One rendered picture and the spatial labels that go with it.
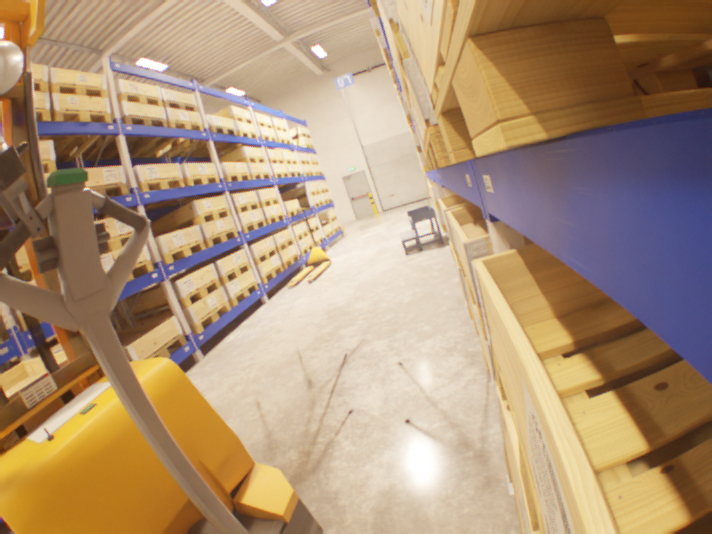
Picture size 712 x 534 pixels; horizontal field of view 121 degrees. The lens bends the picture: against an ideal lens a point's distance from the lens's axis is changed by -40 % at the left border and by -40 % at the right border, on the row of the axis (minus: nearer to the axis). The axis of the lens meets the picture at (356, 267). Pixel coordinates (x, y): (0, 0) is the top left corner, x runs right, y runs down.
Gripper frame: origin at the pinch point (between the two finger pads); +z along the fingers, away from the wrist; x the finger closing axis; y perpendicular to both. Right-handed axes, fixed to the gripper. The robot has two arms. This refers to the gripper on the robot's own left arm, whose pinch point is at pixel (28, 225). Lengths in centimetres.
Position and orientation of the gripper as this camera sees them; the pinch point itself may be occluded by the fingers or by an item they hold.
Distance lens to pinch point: 67.0
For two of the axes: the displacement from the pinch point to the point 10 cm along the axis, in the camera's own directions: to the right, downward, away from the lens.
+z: 1.3, 7.1, 7.0
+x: -9.8, -0.1, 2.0
